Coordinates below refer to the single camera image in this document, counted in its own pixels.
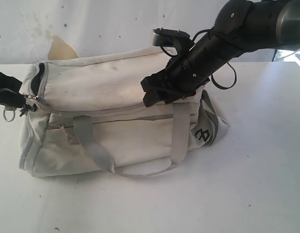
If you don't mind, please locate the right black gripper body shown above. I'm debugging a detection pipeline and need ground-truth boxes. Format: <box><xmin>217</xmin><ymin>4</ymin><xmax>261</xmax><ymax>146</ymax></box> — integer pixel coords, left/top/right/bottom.
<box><xmin>160</xmin><ymin>31</ymin><xmax>237</xmax><ymax>95</ymax></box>

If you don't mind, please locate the black window frame post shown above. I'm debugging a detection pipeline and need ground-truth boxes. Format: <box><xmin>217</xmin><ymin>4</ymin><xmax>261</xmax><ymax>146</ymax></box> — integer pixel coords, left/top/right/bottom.
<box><xmin>272</xmin><ymin>49</ymin><xmax>278</xmax><ymax>62</ymax></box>

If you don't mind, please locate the white fabric duffel bag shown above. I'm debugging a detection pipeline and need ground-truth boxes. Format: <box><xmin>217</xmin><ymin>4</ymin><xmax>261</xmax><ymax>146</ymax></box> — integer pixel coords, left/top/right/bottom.
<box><xmin>19</xmin><ymin>47</ymin><xmax>229</xmax><ymax>177</ymax></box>

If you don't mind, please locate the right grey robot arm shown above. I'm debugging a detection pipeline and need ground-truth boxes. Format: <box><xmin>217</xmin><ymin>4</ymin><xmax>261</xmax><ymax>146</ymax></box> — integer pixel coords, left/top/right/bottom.
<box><xmin>141</xmin><ymin>0</ymin><xmax>300</xmax><ymax>107</ymax></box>

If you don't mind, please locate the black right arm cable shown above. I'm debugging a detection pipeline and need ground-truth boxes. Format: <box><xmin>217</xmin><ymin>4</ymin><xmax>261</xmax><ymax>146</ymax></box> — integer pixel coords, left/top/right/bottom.
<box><xmin>210</xmin><ymin>60</ymin><xmax>238</xmax><ymax>90</ymax></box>

